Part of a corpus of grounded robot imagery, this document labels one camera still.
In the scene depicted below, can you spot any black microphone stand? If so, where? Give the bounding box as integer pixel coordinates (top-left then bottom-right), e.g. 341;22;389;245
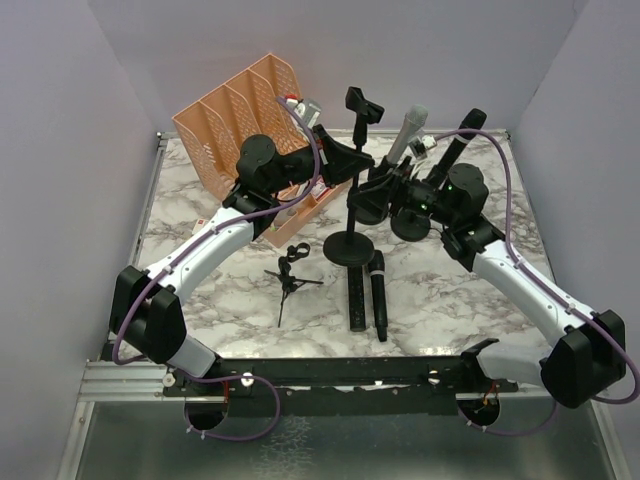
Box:
390;209;431;242
351;179;390;225
323;86;384;268

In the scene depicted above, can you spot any black microphone grey band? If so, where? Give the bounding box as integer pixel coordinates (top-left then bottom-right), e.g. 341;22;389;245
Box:
426;108;487;188

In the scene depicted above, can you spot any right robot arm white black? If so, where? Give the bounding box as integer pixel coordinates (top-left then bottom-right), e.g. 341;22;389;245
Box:
352;163;626;408

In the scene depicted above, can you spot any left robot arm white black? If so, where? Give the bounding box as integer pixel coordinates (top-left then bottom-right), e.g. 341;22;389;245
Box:
109;125;374;378

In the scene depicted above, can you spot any small black tripod stand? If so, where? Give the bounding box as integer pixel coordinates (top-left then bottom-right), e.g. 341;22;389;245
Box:
265;242;323;328

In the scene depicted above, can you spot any red white small box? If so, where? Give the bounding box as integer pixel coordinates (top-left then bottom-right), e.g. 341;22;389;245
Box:
311;181;331;201

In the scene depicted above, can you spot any black microphone white band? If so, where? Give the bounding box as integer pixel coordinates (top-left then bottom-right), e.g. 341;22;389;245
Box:
367;250;388;343

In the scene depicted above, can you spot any peach plastic file organizer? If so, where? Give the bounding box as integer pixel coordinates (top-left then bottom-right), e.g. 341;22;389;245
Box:
172;53;351;248

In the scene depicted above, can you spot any black microphone silver grille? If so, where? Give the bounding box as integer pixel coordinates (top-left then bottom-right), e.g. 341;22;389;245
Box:
347;266;366;332

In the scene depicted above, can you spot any black mounting base bar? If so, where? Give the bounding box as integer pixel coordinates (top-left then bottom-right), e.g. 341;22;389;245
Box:
163;355;518;416

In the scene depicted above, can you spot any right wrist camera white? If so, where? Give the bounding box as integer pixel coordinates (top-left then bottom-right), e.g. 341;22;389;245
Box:
408;132;437;160

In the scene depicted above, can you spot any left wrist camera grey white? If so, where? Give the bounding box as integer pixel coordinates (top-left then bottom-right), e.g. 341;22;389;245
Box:
285;95;322;128

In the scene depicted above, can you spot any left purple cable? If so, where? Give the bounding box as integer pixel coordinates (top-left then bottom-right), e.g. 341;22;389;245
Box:
110;94;324;442

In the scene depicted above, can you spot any aluminium frame rail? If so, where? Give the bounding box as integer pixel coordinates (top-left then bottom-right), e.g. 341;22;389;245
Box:
57;132;169;479

